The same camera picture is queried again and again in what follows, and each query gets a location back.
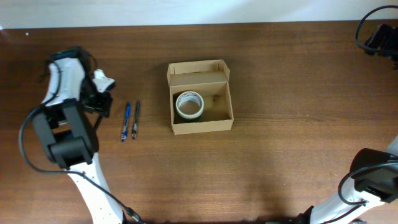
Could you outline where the open cardboard box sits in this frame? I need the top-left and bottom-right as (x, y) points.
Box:
(167, 59), (234, 135)

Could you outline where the white masking tape roll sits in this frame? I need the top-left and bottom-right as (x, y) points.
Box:
(175, 90), (205, 120)

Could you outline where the blue ballpoint pen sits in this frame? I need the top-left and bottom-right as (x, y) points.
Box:
(121, 102), (131, 142)

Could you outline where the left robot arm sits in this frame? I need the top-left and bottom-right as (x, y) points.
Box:
(31, 47), (126, 224)

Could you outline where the black slim pen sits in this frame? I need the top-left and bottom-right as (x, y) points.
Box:
(93, 115), (103, 132)

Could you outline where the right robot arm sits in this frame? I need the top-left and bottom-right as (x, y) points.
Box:
(291, 139), (397, 224)

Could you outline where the dark grey pen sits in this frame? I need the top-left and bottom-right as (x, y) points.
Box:
(131, 100), (141, 140)

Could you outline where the right black cable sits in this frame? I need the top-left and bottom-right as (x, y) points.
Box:
(338, 4), (398, 224)

